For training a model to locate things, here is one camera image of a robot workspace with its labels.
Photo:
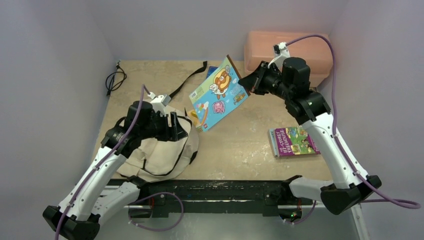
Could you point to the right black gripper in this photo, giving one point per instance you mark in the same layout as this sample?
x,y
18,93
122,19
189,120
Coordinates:
x,y
259,79

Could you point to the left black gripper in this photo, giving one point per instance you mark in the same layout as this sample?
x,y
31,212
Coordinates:
x,y
175,132

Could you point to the light blue cartoon activity book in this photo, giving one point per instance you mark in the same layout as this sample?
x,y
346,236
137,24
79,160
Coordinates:
x,y
218,95

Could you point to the beige canvas backpack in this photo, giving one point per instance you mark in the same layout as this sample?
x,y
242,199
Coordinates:
x,y
156,161

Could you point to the purple Treehouse paperback book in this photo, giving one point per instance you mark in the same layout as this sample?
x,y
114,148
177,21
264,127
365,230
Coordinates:
x,y
291,141

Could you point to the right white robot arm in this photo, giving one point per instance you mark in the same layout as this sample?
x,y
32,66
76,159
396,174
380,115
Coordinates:
x,y
350,184

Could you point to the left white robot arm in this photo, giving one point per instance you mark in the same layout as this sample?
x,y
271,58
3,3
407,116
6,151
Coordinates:
x,y
101,191

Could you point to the orange banana picture card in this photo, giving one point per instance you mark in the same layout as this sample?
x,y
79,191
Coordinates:
x,y
192,114

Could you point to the Jane Eyre paperback book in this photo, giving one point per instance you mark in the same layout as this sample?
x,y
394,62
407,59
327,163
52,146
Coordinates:
x,y
211,71

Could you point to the pink plastic storage box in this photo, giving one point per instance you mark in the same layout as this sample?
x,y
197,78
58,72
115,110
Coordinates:
x,y
259,46

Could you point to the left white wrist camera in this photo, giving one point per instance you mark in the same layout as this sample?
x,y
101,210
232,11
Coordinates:
x,y
160,99

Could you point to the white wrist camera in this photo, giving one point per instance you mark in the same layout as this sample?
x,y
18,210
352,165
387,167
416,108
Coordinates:
x,y
281,53
160,99

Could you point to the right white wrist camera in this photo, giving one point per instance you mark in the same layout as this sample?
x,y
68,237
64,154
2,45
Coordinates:
x,y
281,53

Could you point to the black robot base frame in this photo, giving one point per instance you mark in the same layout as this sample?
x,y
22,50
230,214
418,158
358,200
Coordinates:
x,y
269,198

